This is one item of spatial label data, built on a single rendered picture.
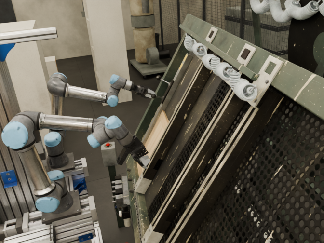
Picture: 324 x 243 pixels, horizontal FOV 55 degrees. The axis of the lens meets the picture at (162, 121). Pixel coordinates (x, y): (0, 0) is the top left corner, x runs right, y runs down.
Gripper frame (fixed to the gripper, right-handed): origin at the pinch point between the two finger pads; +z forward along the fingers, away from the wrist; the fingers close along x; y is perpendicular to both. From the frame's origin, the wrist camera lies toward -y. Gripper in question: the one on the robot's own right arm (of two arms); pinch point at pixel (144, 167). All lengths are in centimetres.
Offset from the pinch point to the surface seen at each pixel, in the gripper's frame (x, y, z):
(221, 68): -29, 54, -38
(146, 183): 29.9, -10.3, 33.4
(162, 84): 93, 43, 9
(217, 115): -20, 45, -14
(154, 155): 29.2, 6.2, 17.7
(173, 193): -18.3, 5.5, 10.5
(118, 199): 48, -37, 44
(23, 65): 272, -71, -38
